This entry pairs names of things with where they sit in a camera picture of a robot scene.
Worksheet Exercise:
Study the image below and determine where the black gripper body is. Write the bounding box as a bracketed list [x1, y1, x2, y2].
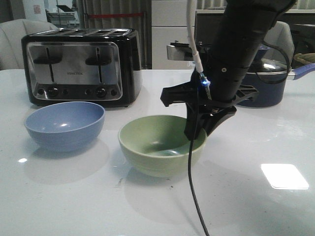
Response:
[160, 71, 258, 116]

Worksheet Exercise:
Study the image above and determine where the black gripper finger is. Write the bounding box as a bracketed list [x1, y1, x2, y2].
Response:
[184, 103, 203, 141]
[203, 107, 237, 136]

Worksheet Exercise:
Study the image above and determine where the green plastic bowl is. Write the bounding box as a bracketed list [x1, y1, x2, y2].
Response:
[118, 115, 207, 177]

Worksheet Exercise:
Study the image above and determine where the blue plastic bowl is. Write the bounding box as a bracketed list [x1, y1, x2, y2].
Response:
[24, 101, 105, 152]

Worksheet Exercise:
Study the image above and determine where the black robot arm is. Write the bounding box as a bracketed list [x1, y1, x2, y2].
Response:
[160, 0, 294, 141]

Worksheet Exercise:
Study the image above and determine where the dark blue saucepan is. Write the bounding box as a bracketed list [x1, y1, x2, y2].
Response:
[238, 63, 315, 108]

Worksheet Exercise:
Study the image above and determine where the white cabinet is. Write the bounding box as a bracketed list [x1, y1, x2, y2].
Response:
[151, 0, 192, 70]

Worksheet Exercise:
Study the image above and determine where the glass pot lid blue knob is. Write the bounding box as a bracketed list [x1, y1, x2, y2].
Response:
[247, 44, 287, 75]

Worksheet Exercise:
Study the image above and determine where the grey chair right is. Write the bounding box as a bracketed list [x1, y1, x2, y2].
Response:
[264, 21, 295, 63]

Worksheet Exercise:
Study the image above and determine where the grey chair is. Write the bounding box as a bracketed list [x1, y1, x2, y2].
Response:
[264, 21, 295, 63]
[0, 19, 57, 70]

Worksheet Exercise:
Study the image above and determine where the olive cushion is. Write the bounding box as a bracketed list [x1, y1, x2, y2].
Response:
[292, 53, 315, 68]

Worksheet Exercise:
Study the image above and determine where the black and chrome toaster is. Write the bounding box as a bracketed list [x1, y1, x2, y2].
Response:
[22, 28, 142, 107]

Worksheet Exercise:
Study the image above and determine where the dark counter with white top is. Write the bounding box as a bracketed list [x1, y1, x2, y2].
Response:
[195, 9, 315, 54]

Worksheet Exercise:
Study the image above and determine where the grey chair left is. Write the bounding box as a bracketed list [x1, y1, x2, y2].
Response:
[0, 19, 57, 70]

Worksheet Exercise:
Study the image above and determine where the black cable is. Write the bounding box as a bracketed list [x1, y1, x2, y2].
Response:
[188, 81, 211, 236]

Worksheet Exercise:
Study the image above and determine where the white cable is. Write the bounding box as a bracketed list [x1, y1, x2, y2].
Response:
[186, 0, 205, 74]

